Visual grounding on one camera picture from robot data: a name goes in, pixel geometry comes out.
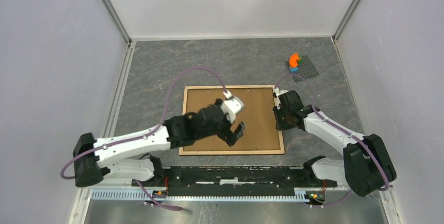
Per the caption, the grey building block baseplate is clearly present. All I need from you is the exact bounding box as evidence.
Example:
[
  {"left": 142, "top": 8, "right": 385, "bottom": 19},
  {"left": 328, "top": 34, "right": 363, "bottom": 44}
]
[{"left": 297, "top": 55, "right": 319, "bottom": 79}]

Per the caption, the wooden picture frame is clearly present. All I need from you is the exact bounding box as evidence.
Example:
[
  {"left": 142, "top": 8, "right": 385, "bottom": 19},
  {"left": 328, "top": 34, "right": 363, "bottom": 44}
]
[{"left": 179, "top": 84, "right": 286, "bottom": 156}]

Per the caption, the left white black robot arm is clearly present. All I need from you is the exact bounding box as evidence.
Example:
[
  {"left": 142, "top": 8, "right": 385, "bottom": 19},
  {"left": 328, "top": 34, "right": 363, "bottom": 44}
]
[{"left": 73, "top": 97, "right": 245, "bottom": 187}]

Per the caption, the blue building block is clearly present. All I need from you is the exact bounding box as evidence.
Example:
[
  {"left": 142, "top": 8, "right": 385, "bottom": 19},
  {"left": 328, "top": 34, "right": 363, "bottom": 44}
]
[{"left": 289, "top": 67, "right": 299, "bottom": 74}]

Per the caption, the brown cardboard backing board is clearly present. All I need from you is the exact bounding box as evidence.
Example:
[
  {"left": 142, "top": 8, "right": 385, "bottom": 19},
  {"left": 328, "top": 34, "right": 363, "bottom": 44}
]
[{"left": 183, "top": 88, "right": 282, "bottom": 152}]

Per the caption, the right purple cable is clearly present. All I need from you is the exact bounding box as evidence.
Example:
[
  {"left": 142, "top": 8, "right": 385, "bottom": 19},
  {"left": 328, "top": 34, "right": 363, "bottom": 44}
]
[{"left": 274, "top": 73, "right": 394, "bottom": 208}]

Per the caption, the white slotted cable duct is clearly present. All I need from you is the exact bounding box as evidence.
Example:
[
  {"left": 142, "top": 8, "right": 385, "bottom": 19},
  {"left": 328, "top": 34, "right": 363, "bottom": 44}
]
[{"left": 91, "top": 188, "right": 309, "bottom": 203}]

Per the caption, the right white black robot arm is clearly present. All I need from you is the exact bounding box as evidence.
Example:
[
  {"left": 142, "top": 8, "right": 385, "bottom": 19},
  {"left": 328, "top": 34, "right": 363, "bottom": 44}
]
[{"left": 273, "top": 88, "right": 397, "bottom": 197}]

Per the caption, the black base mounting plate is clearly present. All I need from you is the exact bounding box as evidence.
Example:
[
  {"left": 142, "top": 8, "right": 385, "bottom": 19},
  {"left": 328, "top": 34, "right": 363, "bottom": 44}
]
[{"left": 141, "top": 166, "right": 338, "bottom": 197}]

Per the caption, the orange arch block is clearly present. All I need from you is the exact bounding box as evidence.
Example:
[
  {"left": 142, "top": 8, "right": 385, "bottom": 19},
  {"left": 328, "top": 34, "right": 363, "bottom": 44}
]
[{"left": 288, "top": 53, "right": 300, "bottom": 68}]

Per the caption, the aluminium rail frame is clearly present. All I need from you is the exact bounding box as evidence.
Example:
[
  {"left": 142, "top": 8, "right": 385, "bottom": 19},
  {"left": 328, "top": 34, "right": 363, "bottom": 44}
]
[{"left": 79, "top": 166, "right": 394, "bottom": 191}]

